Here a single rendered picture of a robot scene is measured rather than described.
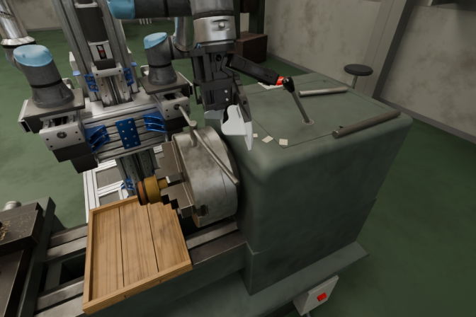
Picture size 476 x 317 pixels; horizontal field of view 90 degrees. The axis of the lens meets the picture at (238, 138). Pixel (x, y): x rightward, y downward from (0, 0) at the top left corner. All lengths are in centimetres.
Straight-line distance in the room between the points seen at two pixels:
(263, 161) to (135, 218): 58
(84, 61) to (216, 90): 106
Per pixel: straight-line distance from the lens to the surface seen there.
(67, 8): 141
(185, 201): 72
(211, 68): 47
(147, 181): 78
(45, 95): 130
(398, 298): 201
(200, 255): 90
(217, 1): 45
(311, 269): 127
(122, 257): 94
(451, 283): 226
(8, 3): 140
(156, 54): 128
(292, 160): 63
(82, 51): 144
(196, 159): 67
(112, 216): 106
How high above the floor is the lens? 165
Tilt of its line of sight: 35 degrees down
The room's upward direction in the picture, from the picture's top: straight up
